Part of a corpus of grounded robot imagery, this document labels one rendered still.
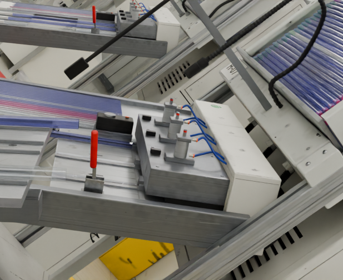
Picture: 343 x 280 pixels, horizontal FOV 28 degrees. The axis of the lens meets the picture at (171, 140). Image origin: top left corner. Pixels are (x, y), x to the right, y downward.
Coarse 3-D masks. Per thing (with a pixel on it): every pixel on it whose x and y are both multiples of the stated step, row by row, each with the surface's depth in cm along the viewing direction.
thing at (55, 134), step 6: (54, 132) 138; (60, 132) 139; (66, 132) 139; (66, 138) 139; (72, 138) 139; (78, 138) 139; (84, 138) 139; (90, 138) 139; (102, 138) 140; (108, 144) 140; (114, 144) 140; (120, 144) 140; (126, 144) 140
